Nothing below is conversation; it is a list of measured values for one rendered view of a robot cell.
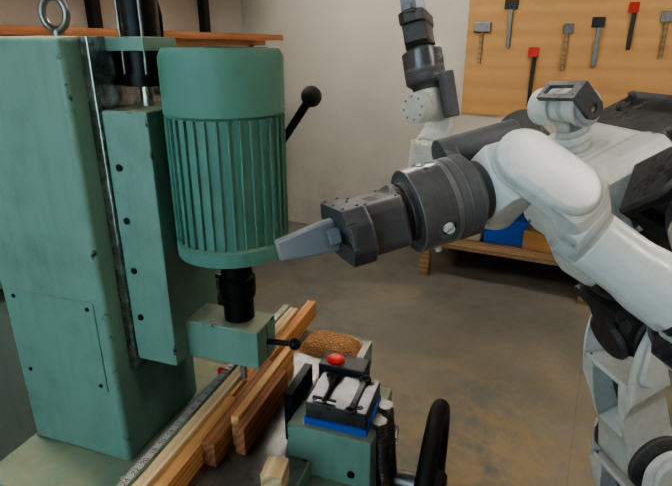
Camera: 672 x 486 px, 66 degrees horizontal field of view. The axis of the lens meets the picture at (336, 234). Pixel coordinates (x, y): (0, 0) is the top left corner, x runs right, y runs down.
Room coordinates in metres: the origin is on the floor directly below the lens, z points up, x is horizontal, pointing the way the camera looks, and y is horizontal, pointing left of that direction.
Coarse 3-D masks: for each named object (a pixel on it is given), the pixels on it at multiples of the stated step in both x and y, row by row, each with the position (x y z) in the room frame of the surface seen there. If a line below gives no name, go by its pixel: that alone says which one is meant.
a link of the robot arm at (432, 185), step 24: (408, 168) 0.51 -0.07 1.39; (432, 168) 0.50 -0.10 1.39; (384, 192) 0.50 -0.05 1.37; (408, 192) 0.49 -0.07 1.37; (432, 192) 0.48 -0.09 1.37; (456, 192) 0.48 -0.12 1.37; (336, 216) 0.47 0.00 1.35; (360, 216) 0.45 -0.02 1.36; (384, 216) 0.46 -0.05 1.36; (408, 216) 0.48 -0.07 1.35; (432, 216) 0.47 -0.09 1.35; (456, 216) 0.48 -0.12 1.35; (360, 240) 0.43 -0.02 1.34; (384, 240) 0.46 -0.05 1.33; (408, 240) 0.46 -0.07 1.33; (432, 240) 0.48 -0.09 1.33; (456, 240) 0.50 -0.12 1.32; (360, 264) 0.44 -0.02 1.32
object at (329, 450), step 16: (304, 400) 0.70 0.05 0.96; (288, 432) 0.65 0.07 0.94; (304, 432) 0.64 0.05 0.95; (320, 432) 0.63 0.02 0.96; (336, 432) 0.63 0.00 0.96; (368, 432) 0.63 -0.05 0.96; (288, 448) 0.65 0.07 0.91; (304, 448) 0.64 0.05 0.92; (320, 448) 0.63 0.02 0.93; (336, 448) 0.62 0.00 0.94; (352, 448) 0.61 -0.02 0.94; (368, 448) 0.61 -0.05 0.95; (320, 464) 0.63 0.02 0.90; (336, 464) 0.62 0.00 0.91; (352, 464) 0.61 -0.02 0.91; (368, 464) 0.61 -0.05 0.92; (336, 480) 0.62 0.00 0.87; (352, 480) 0.61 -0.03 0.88; (368, 480) 0.61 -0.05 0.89
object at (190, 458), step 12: (300, 312) 1.04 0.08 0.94; (312, 312) 1.07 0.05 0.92; (288, 324) 0.99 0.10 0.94; (300, 324) 1.00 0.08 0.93; (288, 336) 0.94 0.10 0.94; (300, 336) 1.00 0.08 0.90; (276, 348) 0.89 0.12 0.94; (228, 396) 0.74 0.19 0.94; (216, 420) 0.68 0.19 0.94; (204, 432) 0.65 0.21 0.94; (192, 444) 0.63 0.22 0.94; (180, 456) 0.60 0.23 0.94; (192, 456) 0.61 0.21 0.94; (168, 468) 0.58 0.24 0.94; (180, 468) 0.58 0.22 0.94; (192, 468) 0.60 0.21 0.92; (168, 480) 0.56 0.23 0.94; (180, 480) 0.58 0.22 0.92
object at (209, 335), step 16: (208, 304) 0.83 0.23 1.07; (192, 320) 0.77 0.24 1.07; (208, 320) 0.77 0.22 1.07; (224, 320) 0.77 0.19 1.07; (256, 320) 0.77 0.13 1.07; (272, 320) 0.79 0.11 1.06; (192, 336) 0.77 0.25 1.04; (208, 336) 0.76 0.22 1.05; (224, 336) 0.75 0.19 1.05; (240, 336) 0.74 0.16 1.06; (256, 336) 0.73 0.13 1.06; (272, 336) 0.78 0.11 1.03; (192, 352) 0.77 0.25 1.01; (208, 352) 0.76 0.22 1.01; (224, 352) 0.75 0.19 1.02; (240, 352) 0.74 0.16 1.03; (256, 352) 0.73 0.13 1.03; (272, 352) 0.78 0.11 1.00; (256, 368) 0.73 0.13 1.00
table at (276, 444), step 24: (312, 360) 0.91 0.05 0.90; (288, 384) 0.83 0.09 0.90; (264, 432) 0.70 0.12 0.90; (240, 456) 0.64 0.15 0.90; (264, 456) 0.64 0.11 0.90; (288, 456) 0.64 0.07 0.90; (192, 480) 0.60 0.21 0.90; (216, 480) 0.60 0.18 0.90; (240, 480) 0.60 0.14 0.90; (312, 480) 0.63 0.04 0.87
